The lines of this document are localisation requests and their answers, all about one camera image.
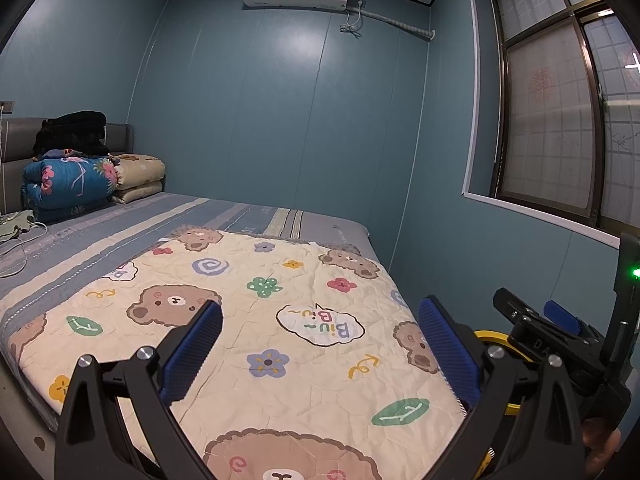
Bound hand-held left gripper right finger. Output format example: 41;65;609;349
418;295;587;480

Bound air conditioner power cord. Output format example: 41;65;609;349
339;0;367;39

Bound frosted window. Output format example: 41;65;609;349
462;0;640;253

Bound blue floral folded quilt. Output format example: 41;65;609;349
20;149;119;224

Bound pale green power strip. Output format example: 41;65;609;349
0;209;36;242

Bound bear printed blanket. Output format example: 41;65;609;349
0;227;469;480

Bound bed with striped sheet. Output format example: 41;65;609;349
0;192;482;480

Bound wrapped air conditioner pipe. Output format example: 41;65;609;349
360;7;436;42

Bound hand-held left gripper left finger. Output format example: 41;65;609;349
54;300;224;480

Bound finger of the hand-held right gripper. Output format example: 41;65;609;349
492;287;551;334
545;300;601;344

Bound black clothes pile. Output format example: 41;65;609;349
32;109;111;157

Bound beige patterned pillows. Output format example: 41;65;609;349
107;153;167;206

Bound person's right hand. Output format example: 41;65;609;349
582;417;624;476

